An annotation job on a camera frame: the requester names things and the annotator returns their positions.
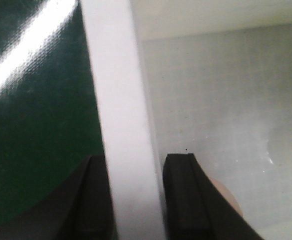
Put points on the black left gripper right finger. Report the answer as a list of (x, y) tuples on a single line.
[(196, 210)]

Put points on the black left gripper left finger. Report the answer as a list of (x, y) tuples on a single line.
[(78, 209)]

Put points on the pink round plush toy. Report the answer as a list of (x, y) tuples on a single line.
[(224, 191)]

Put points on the white plastic tote box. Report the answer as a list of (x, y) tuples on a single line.
[(208, 77)]

